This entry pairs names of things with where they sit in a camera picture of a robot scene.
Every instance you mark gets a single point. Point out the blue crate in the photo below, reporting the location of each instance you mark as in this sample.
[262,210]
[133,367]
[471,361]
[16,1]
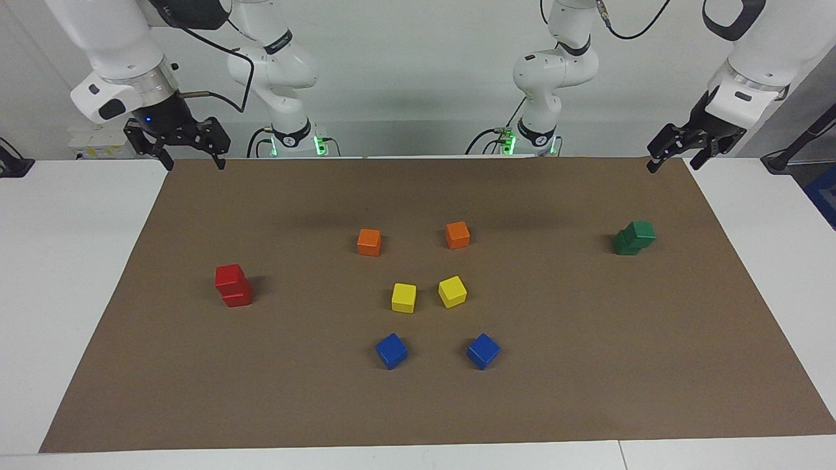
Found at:
[824,196]

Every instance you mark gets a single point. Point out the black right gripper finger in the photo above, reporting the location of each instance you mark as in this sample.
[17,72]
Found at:
[163,156]
[219,155]

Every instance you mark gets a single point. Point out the white power box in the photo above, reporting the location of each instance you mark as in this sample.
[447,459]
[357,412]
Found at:
[91,147]

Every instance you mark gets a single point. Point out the green wooden cube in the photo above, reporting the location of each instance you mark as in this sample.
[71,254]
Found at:
[641,233]
[622,247]

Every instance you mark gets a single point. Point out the blue wooden cube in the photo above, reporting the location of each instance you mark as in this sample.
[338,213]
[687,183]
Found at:
[391,350]
[483,351]

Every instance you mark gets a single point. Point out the black clamp mount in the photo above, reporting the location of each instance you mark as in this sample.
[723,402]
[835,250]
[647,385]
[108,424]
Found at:
[13,166]

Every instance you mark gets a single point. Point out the brown table mat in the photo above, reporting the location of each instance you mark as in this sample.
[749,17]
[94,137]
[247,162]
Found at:
[418,405]

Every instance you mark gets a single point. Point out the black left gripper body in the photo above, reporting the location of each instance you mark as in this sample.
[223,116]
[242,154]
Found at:
[702,124]

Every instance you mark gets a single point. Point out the yellow wooden cube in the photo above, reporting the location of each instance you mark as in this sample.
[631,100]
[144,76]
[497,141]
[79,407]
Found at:
[452,292]
[403,297]

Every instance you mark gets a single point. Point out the orange wooden cube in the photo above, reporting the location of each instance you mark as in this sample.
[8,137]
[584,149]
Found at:
[369,241]
[458,235]

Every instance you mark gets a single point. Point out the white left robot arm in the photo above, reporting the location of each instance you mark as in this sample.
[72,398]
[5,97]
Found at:
[555,72]

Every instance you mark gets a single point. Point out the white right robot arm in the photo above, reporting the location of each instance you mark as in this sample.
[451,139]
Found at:
[111,39]

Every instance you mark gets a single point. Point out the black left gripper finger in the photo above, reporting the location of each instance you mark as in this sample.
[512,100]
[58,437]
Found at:
[655,160]
[699,158]

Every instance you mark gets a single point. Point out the black camera stand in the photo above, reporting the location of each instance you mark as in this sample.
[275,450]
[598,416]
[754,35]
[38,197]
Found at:
[797,143]

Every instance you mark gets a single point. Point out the red wooden cube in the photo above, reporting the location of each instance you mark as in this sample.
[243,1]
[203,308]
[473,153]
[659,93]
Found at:
[230,277]
[238,300]

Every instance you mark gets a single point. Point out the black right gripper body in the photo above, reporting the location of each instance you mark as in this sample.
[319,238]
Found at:
[163,117]

